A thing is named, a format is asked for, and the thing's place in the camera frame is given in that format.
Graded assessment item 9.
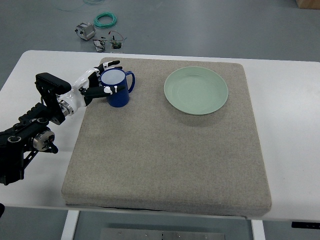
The loose thin green wire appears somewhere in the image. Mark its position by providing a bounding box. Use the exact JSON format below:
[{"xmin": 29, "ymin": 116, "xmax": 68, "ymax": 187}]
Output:
[{"xmin": 53, "ymin": 0, "xmax": 107, "ymax": 12}]

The blue enamel mug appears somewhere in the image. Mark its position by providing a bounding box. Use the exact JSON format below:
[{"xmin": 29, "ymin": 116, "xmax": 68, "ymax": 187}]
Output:
[{"xmin": 100, "ymin": 68, "xmax": 136, "ymax": 108}]

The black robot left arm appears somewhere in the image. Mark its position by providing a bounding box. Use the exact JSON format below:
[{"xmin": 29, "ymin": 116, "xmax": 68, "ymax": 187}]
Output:
[{"xmin": 0, "ymin": 72, "xmax": 72, "ymax": 186}]

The small grey metal box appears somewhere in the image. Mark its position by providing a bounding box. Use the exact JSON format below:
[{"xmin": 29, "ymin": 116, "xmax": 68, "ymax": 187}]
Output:
[{"xmin": 74, "ymin": 22, "xmax": 96, "ymax": 41}]

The white table leg left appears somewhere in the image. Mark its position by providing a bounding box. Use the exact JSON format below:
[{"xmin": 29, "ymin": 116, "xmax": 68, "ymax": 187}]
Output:
[{"xmin": 60, "ymin": 210, "xmax": 80, "ymax": 240}]

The coiled green cable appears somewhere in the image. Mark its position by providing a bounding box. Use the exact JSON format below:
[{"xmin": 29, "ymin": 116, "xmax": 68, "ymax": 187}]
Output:
[{"xmin": 93, "ymin": 12, "xmax": 118, "ymax": 29}]

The dark shiny foil bag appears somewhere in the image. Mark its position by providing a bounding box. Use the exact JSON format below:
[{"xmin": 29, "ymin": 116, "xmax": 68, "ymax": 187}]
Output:
[{"xmin": 92, "ymin": 39, "xmax": 105, "ymax": 53}]

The white table leg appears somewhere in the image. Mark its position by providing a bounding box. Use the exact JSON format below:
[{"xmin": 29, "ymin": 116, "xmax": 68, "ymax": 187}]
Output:
[
  {"xmin": 251, "ymin": 220, "xmax": 266, "ymax": 240},
  {"xmin": 60, "ymin": 210, "xmax": 80, "ymax": 240}
]

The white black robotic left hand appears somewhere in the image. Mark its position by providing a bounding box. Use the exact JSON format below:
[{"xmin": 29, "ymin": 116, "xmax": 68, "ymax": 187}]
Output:
[{"xmin": 57, "ymin": 60, "xmax": 122, "ymax": 116}]

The cardboard box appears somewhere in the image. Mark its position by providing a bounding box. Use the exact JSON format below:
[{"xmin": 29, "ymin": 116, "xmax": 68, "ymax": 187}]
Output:
[{"xmin": 296, "ymin": 0, "xmax": 320, "ymax": 10}]

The white table leg right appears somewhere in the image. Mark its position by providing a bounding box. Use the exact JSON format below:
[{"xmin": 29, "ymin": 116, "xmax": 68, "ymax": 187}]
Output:
[{"xmin": 251, "ymin": 220, "xmax": 266, "ymax": 240}]

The small circuit board with wires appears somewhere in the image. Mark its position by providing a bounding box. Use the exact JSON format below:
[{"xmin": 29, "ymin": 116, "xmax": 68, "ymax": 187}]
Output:
[{"xmin": 108, "ymin": 30, "xmax": 127, "ymax": 50}]

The black table control panel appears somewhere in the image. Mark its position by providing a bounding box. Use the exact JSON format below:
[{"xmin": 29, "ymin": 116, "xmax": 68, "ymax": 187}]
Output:
[{"xmin": 291, "ymin": 221, "xmax": 320, "ymax": 230}]

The light green plate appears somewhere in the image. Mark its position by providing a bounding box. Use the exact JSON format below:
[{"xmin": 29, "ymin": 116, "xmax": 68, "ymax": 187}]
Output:
[{"xmin": 164, "ymin": 66, "xmax": 229, "ymax": 115}]

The beige felt mat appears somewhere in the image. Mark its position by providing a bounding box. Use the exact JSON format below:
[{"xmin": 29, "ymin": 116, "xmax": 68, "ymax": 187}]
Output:
[{"xmin": 61, "ymin": 58, "xmax": 272, "ymax": 217}]

